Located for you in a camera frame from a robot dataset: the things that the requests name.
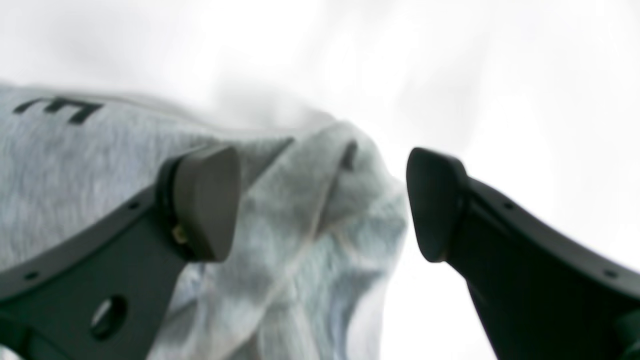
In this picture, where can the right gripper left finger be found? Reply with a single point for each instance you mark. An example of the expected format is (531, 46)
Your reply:
(103, 294)

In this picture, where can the grey t-shirt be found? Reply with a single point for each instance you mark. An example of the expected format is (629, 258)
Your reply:
(320, 226)

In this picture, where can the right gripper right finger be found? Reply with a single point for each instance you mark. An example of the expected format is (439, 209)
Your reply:
(538, 294)

